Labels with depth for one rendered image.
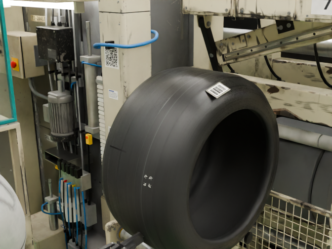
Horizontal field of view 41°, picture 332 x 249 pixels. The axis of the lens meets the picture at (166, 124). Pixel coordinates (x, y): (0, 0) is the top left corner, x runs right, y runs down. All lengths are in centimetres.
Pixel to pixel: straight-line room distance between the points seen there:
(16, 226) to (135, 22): 97
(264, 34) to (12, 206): 114
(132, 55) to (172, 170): 49
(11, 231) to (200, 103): 70
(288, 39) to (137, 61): 50
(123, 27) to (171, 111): 39
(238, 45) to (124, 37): 43
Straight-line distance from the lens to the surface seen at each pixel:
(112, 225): 160
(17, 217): 67
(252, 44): 162
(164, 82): 131
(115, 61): 151
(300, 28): 151
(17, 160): 176
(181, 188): 119
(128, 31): 148
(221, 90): 124
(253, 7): 144
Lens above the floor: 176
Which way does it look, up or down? 18 degrees down
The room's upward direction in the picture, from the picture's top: 1 degrees counter-clockwise
